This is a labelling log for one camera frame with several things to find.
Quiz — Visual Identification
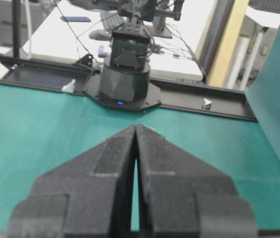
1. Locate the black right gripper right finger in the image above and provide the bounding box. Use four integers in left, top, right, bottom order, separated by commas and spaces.
136, 124, 258, 238

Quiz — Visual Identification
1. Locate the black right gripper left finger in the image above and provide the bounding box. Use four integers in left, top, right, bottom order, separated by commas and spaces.
6, 125, 136, 238

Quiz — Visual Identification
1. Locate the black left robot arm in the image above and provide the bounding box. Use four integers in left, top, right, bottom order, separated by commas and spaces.
99, 0, 157, 106

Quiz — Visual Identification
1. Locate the green table cloth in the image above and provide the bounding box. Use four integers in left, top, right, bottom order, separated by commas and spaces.
0, 85, 280, 231

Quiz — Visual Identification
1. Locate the white desk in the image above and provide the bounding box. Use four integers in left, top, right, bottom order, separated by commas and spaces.
22, 4, 204, 82

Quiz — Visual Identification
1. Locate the black monitor stand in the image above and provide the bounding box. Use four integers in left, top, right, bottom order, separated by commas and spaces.
152, 0, 184, 39

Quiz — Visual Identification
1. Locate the black keyboard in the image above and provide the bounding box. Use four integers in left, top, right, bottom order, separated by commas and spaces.
100, 12, 126, 32

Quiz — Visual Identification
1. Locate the blue phone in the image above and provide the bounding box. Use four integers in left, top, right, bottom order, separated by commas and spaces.
60, 16, 91, 23

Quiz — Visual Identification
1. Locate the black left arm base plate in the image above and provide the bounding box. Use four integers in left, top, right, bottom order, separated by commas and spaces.
84, 75, 162, 112

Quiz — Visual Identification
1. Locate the black aluminium table frame rail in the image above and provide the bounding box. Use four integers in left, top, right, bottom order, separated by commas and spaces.
0, 54, 257, 121

